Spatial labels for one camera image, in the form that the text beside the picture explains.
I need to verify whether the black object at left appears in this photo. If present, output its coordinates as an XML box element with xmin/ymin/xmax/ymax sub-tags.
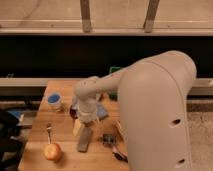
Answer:
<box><xmin>0</xmin><ymin>108</ymin><xmax>23</xmax><ymax>171</ymax></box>

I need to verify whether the green plastic tray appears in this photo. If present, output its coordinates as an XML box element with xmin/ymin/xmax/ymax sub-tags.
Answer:
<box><xmin>109</xmin><ymin>66</ymin><xmax>122</xmax><ymax>74</ymax></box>

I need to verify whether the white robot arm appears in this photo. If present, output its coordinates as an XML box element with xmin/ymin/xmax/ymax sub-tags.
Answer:
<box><xmin>74</xmin><ymin>51</ymin><xmax>197</xmax><ymax>171</ymax></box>

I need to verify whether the dark pine cone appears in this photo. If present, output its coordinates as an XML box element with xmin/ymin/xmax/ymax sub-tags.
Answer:
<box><xmin>96</xmin><ymin>93</ymin><xmax>104</xmax><ymax>101</ymax></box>

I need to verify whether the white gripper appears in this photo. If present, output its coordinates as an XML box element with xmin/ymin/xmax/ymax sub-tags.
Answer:
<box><xmin>73</xmin><ymin>108</ymin><xmax>98</xmax><ymax>136</ymax></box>

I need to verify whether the grey eraser block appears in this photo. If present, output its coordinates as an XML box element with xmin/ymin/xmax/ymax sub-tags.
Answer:
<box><xmin>77</xmin><ymin>127</ymin><xmax>93</xmax><ymax>153</ymax></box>

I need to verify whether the red apple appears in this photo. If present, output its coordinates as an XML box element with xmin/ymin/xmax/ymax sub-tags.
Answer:
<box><xmin>43</xmin><ymin>143</ymin><xmax>62</xmax><ymax>162</ymax></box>

